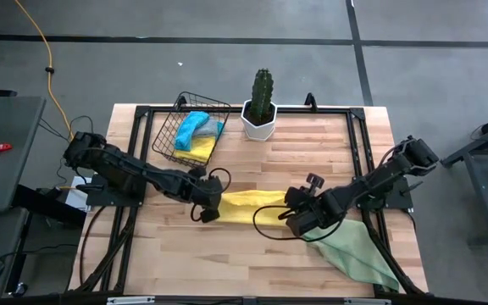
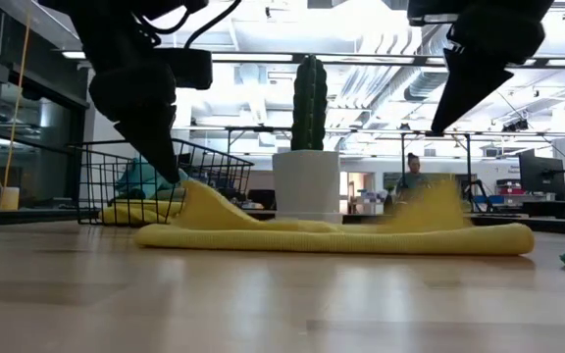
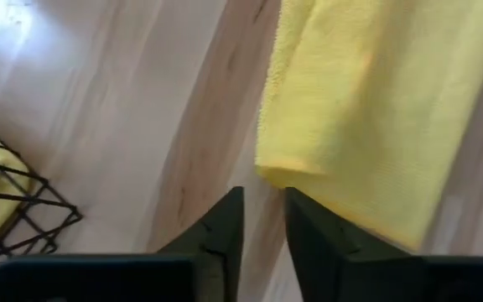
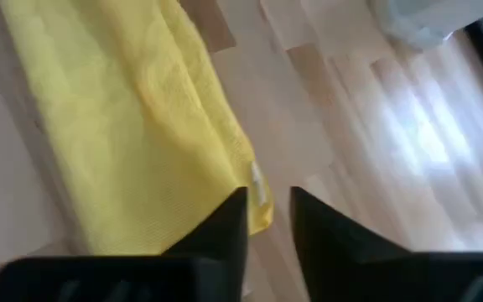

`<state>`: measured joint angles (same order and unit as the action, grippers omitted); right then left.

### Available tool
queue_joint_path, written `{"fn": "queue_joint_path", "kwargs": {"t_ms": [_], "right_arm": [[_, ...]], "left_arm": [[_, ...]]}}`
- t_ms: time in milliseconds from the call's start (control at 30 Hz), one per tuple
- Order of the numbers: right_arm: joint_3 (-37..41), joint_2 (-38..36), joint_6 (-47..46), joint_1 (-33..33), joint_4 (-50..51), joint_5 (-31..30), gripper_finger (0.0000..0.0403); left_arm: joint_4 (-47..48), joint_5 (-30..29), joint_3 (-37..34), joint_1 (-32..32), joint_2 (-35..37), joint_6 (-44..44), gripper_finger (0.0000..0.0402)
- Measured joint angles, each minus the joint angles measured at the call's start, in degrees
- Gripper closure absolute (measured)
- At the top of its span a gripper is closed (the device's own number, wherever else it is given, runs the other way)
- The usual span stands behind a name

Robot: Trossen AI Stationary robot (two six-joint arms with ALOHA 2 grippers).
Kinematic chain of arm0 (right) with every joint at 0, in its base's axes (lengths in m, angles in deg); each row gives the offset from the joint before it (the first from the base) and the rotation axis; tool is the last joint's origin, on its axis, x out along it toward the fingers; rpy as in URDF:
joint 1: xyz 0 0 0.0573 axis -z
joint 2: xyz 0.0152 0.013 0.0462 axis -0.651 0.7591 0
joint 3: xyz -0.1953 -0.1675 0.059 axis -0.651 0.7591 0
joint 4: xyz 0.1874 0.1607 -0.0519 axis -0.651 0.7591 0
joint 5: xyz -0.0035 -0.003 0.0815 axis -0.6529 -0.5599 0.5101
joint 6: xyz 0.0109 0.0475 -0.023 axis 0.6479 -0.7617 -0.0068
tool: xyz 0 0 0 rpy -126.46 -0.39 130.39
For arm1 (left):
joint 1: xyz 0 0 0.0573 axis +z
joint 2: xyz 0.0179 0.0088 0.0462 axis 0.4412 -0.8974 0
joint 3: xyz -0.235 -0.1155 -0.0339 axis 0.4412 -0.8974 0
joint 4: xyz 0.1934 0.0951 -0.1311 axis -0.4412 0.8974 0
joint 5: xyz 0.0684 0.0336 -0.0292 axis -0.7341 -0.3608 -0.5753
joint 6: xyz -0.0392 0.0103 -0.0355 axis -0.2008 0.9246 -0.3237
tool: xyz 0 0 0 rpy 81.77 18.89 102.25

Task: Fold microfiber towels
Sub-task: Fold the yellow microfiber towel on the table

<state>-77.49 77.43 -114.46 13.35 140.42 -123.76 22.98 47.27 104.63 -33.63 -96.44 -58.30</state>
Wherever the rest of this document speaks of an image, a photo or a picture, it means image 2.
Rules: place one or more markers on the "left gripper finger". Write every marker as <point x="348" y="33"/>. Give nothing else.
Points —
<point x="157" y="147"/>

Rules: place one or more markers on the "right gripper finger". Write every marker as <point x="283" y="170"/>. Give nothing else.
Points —
<point x="464" y="88"/>

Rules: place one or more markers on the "teal microfiber towel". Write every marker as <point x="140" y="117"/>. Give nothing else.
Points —
<point x="140" y="181"/>

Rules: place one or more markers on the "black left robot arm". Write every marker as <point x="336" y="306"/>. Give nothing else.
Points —
<point x="101" y="29"/>

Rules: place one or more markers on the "black ceiling track lights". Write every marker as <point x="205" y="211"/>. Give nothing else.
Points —
<point x="515" y="126"/>

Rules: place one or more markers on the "standing person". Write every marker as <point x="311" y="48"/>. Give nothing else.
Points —
<point x="414" y="179"/>

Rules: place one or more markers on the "red storage boxes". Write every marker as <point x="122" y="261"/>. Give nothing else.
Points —
<point x="510" y="187"/>

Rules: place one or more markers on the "black computer monitor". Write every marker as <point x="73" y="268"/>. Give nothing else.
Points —
<point x="540" y="176"/>

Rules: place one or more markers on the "white plant pot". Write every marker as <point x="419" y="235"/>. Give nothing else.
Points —
<point x="307" y="184"/>

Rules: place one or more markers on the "green cactus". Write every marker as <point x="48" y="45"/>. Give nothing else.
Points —
<point x="309" y="103"/>

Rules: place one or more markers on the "yellow cup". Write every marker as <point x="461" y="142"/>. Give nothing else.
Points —
<point x="10" y="198"/>

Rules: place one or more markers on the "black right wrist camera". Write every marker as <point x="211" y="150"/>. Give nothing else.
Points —
<point x="429" y="10"/>

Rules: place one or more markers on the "black background rig frame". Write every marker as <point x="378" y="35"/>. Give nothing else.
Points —
<point x="403" y="157"/>

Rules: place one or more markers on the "black table frame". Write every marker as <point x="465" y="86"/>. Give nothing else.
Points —
<point x="562" y="226"/>

